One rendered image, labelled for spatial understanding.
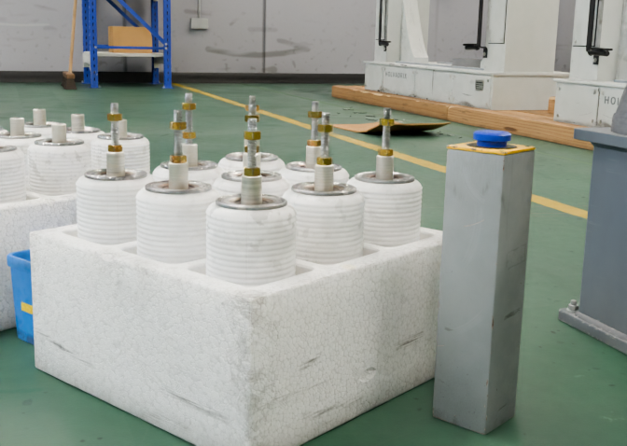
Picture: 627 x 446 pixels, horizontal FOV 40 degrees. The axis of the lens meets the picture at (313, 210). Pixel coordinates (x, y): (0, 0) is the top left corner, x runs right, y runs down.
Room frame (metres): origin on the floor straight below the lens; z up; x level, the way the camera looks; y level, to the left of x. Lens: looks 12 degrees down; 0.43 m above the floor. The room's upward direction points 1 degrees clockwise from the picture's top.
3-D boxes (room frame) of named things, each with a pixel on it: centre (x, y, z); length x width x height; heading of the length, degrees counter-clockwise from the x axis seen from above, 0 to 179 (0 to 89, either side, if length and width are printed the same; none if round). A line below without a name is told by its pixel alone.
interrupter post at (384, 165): (1.07, -0.09, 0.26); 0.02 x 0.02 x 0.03
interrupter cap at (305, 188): (0.98, -0.01, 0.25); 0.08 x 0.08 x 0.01
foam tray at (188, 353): (1.06, 0.08, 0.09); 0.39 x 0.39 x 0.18; 49
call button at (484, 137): (0.92, -0.19, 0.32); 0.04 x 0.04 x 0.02
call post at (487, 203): (0.92, -0.19, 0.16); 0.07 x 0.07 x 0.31; 49
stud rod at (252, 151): (0.89, 0.07, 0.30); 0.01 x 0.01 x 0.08
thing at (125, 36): (6.89, 1.48, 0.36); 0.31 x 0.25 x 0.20; 110
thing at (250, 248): (0.89, 0.07, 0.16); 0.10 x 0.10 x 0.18
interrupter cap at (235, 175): (1.06, 0.08, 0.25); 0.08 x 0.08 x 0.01
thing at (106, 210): (1.04, 0.24, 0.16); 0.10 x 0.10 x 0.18
